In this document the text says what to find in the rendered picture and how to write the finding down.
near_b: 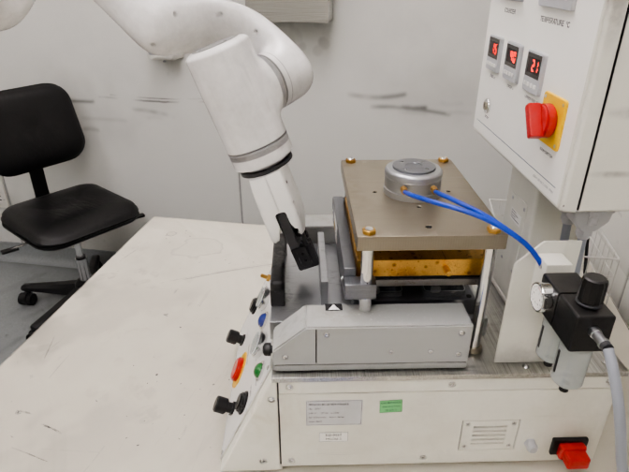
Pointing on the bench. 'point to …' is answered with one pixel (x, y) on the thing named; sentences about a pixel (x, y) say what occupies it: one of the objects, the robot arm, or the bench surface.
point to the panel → (246, 382)
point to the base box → (420, 422)
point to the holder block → (411, 294)
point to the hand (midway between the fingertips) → (304, 254)
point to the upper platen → (421, 265)
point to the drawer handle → (278, 272)
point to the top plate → (419, 208)
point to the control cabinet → (553, 139)
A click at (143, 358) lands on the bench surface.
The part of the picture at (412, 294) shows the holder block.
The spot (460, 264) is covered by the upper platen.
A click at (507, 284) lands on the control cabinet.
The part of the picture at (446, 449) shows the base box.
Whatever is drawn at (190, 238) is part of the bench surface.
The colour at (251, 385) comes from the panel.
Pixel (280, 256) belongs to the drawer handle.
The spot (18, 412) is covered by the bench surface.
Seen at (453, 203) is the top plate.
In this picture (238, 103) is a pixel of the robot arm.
